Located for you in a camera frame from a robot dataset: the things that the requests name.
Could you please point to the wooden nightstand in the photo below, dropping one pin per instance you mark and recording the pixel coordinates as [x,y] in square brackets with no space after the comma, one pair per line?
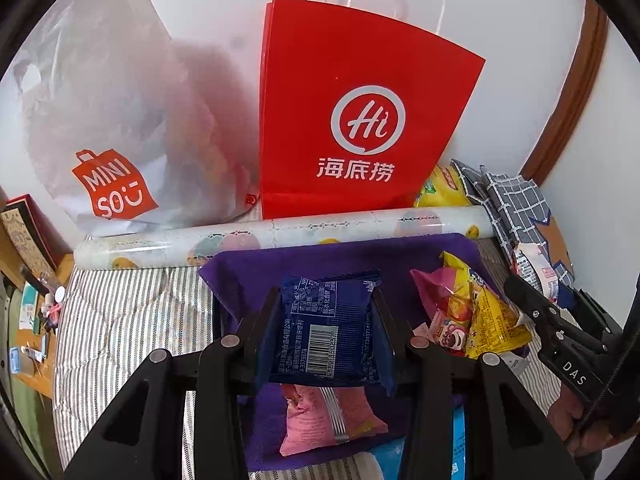
[37,380]

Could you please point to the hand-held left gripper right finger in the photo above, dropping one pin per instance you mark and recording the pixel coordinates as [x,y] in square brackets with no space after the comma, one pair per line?
[400,355]

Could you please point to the patterned wrapping paper roll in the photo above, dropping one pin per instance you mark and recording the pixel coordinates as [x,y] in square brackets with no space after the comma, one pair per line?
[200,242]

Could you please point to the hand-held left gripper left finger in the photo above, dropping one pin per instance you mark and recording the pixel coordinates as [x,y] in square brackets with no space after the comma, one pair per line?
[250,340]

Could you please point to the red paper bag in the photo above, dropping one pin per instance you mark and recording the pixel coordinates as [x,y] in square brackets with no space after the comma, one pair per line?
[350,85]

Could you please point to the patterned book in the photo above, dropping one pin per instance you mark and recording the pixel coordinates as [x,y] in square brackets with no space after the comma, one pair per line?
[25,235]

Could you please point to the white plastic shopping bag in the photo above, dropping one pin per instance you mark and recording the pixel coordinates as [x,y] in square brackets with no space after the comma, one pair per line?
[125,110]

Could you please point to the yellow packet with green label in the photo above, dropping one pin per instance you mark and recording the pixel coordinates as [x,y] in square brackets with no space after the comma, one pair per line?
[442,187]

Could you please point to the grey striped bed quilt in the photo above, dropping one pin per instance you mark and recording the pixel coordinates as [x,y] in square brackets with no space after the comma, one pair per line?
[125,310]

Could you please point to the pink and yellow candy bag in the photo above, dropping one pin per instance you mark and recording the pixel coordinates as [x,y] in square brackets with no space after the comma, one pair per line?
[485,310]

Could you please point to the person's right hand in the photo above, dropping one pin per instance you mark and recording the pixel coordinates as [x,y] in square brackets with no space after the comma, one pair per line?
[580,425]

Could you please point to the pink snack packet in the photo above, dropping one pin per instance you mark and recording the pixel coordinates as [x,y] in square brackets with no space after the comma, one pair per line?
[320,420]

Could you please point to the green blanket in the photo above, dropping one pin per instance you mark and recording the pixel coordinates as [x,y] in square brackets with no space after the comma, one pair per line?
[22,425]

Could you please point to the small blue box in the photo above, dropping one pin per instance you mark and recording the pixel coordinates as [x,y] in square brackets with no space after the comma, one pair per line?
[17,361]

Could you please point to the purple towel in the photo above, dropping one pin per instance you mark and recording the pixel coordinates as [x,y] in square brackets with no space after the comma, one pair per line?
[240,275]

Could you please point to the grey checked folded cloth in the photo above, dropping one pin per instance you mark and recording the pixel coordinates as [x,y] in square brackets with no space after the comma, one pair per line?
[515,200]

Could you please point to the white packet with blue print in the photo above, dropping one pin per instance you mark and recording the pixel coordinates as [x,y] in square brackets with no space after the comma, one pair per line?
[537,270]

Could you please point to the brown wooden door frame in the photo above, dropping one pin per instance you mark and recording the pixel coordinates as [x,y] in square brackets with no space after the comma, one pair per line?
[575,100]

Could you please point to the dark blue snack packet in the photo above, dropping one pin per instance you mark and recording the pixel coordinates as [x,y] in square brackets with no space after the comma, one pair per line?
[325,325]

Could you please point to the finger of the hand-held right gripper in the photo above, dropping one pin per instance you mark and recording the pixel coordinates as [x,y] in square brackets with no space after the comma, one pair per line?
[597,322]
[542,320]

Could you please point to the green and white tube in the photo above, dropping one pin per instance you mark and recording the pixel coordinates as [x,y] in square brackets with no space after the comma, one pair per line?
[27,302]

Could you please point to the blue tissue pack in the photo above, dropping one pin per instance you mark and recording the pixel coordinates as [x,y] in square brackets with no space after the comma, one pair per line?
[460,440]

